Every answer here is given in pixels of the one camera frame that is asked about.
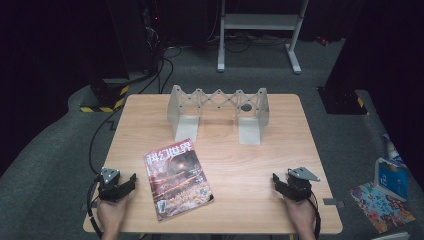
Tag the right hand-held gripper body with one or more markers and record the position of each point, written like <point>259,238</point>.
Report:
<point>300,188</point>

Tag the grey tape piece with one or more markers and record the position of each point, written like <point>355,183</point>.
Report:
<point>331,201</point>

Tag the white expandable metal book rack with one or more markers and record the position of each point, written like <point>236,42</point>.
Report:
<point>186,130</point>

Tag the white plastic bottle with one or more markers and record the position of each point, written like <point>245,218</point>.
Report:
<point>393,151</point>

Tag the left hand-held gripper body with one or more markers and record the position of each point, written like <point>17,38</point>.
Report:
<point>109,191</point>

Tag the small red item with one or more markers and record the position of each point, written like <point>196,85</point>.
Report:
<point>322,40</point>

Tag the white metal stand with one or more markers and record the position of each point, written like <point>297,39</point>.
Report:
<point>260,21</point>

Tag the person's right hand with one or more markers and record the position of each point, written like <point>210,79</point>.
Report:
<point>302,215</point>

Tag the colourful picture book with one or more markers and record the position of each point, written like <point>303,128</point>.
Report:
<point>383,210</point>

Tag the person's left hand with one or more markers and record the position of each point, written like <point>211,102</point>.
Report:
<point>111,213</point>

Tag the black cabinet with striped base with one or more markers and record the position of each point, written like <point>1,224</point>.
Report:
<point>106,93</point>

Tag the black case with striped corner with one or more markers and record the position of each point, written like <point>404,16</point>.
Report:
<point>343,101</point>

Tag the blue and white box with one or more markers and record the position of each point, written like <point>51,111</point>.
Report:
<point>393,180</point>

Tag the red science fiction magazine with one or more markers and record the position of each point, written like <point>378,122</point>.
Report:
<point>176,181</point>

